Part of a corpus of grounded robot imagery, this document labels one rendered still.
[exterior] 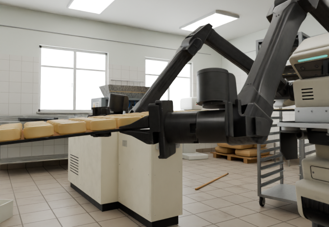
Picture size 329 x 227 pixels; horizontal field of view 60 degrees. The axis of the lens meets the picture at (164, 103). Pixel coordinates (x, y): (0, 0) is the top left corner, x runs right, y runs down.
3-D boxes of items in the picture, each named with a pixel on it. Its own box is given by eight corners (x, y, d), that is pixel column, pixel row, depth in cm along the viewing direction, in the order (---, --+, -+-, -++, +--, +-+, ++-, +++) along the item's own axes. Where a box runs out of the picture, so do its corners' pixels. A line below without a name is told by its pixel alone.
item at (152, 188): (117, 209, 301) (117, 124, 304) (145, 204, 319) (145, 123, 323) (151, 232, 242) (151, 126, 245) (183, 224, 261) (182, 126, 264)
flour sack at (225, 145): (216, 146, 650) (216, 139, 650) (228, 145, 674) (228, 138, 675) (241, 149, 591) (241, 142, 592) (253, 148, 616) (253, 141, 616)
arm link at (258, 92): (324, -7, 67) (284, 13, 76) (310, -25, 65) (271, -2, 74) (272, 149, 48) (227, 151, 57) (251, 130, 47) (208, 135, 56)
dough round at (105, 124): (113, 130, 54) (112, 119, 54) (87, 132, 54) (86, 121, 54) (118, 127, 59) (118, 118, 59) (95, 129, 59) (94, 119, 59)
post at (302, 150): (304, 206, 275) (301, 31, 281) (301, 205, 277) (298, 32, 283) (305, 205, 277) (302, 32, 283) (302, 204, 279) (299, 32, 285)
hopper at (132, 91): (98, 98, 324) (98, 86, 325) (141, 100, 355) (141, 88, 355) (107, 97, 300) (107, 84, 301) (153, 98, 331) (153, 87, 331)
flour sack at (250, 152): (249, 158, 581) (249, 150, 581) (233, 155, 615) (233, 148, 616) (270, 155, 622) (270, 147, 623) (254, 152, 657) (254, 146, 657)
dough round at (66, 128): (86, 131, 57) (85, 120, 57) (86, 132, 52) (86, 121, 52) (59, 133, 56) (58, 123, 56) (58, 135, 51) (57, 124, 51)
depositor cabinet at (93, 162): (67, 186, 397) (68, 125, 400) (115, 179, 436) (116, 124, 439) (100, 213, 290) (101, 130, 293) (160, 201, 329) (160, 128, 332)
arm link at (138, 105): (205, 44, 109) (193, 46, 119) (195, 34, 107) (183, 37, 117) (137, 135, 103) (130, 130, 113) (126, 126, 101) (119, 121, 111)
